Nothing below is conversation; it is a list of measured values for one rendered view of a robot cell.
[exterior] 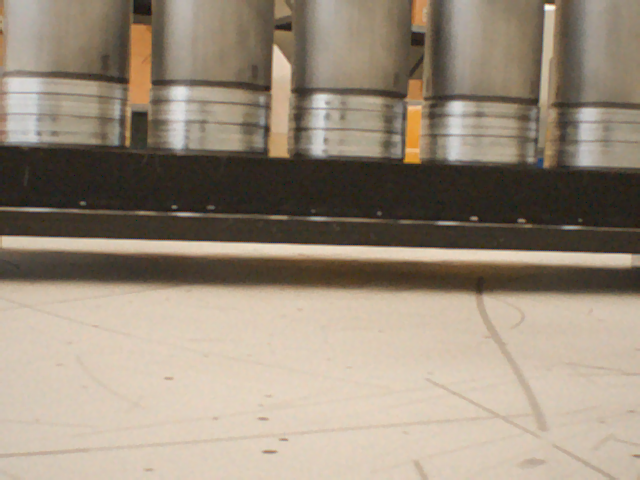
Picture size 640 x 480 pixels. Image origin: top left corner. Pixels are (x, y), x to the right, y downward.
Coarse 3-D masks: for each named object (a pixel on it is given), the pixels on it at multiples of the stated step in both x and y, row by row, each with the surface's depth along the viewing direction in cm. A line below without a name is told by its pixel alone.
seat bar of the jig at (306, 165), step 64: (0, 192) 19; (64, 192) 19; (128, 192) 19; (192, 192) 20; (256, 192) 20; (320, 192) 20; (384, 192) 20; (448, 192) 20; (512, 192) 21; (576, 192) 21
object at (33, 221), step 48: (0, 240) 22; (144, 240) 16; (192, 240) 16; (240, 240) 16; (288, 240) 16; (336, 240) 16; (384, 240) 16; (432, 240) 16; (480, 240) 17; (528, 240) 17; (576, 240) 17; (624, 240) 17
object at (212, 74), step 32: (160, 0) 20; (192, 0) 20; (224, 0) 20; (256, 0) 20; (160, 32) 20; (192, 32) 20; (224, 32) 20; (256, 32) 20; (160, 64) 20; (192, 64) 20; (224, 64) 20; (256, 64) 20; (160, 96) 20; (192, 96) 20; (224, 96) 20; (256, 96) 20; (160, 128) 20; (192, 128) 20; (224, 128) 20; (256, 128) 20
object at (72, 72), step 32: (32, 0) 19; (64, 0) 19; (96, 0) 20; (128, 0) 20; (32, 32) 19; (64, 32) 19; (96, 32) 20; (128, 32) 20; (32, 64) 19; (64, 64) 19; (96, 64) 20; (128, 64) 20; (32, 96) 19; (64, 96) 19; (96, 96) 20; (128, 96) 20; (32, 128) 19; (64, 128) 19; (96, 128) 20; (128, 128) 21
